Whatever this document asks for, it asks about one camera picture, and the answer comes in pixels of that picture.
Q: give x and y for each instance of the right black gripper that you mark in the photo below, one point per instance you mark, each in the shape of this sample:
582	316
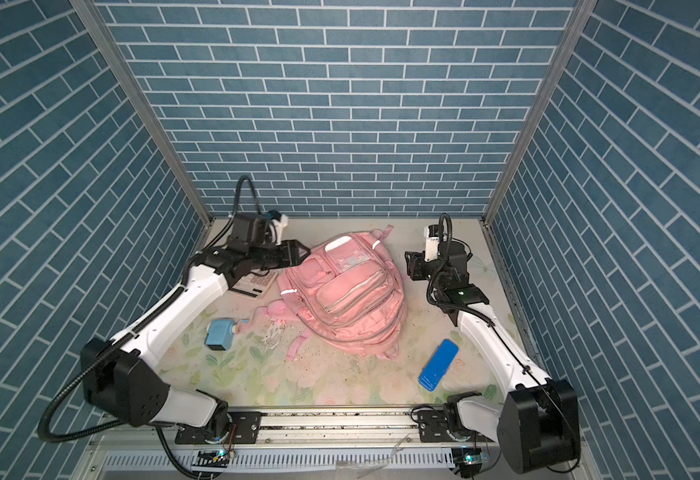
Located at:
414	265

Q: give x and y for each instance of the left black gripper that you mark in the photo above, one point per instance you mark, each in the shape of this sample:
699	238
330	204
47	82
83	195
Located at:
290	251

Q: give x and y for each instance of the pink student backpack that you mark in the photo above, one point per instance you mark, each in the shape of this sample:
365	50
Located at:
348	292

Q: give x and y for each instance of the pink white calculator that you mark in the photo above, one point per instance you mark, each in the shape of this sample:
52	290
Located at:
255	285

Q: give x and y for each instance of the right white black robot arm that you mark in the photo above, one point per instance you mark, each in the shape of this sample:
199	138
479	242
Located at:
537	425

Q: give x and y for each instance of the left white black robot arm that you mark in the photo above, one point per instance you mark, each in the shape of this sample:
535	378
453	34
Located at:
121	376

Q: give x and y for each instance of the blue pencil case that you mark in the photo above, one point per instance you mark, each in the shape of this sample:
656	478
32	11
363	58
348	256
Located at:
438	365

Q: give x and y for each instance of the blue pencil sharpener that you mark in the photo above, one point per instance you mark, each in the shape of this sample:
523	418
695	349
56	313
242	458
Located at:
221	333

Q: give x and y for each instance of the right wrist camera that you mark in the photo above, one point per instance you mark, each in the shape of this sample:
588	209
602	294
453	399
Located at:
432	235

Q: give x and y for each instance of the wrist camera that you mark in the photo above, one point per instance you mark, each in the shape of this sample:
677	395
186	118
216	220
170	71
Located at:
276	224
432	235

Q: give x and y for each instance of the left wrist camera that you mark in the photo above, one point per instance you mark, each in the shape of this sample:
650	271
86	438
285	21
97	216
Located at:
276	224

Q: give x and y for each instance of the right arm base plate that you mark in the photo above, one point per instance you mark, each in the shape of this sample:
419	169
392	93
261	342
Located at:
440	425

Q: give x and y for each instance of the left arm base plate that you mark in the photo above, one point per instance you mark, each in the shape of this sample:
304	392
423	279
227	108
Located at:
231	427

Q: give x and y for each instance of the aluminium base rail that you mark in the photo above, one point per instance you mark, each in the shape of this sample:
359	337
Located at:
386	442

